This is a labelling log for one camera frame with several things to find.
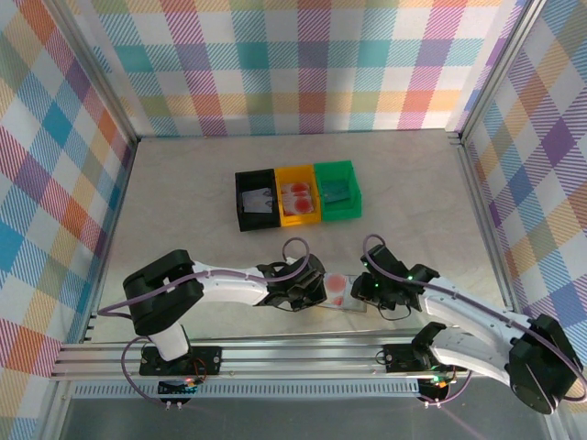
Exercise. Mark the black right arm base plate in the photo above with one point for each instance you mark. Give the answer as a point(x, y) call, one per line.
point(399, 359)

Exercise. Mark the aluminium side rail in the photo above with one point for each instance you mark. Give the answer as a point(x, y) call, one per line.
point(112, 229)
point(486, 229)

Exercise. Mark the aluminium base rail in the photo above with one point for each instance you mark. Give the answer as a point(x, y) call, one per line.
point(298, 357)

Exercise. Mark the aluminium frame post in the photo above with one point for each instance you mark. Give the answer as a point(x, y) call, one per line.
point(97, 69)
point(497, 69)

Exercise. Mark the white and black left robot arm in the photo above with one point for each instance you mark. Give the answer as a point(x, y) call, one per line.
point(229, 286)

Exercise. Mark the grey card holder clear sleeves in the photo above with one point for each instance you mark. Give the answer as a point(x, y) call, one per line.
point(354, 306)

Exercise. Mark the green plastic bin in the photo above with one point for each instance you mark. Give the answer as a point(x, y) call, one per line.
point(341, 213)

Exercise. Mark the teal card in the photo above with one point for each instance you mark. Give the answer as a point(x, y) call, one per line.
point(331, 183)
point(339, 193)

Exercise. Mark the black plastic bin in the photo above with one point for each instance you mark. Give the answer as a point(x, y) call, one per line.
point(257, 222)

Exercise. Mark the yellow plastic bin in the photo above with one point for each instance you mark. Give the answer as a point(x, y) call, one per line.
point(298, 219)

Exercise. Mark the white card with red dots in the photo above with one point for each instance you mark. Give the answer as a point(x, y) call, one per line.
point(293, 186)
point(337, 283)
point(295, 197)
point(338, 301)

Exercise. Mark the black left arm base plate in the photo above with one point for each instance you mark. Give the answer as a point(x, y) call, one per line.
point(211, 359)

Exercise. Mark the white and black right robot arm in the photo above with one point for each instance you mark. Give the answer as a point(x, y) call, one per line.
point(468, 316)

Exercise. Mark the grey card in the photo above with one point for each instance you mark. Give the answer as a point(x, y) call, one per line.
point(268, 197)
point(251, 201)

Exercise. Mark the clear plastic packet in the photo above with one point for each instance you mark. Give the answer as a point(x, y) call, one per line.
point(300, 207)

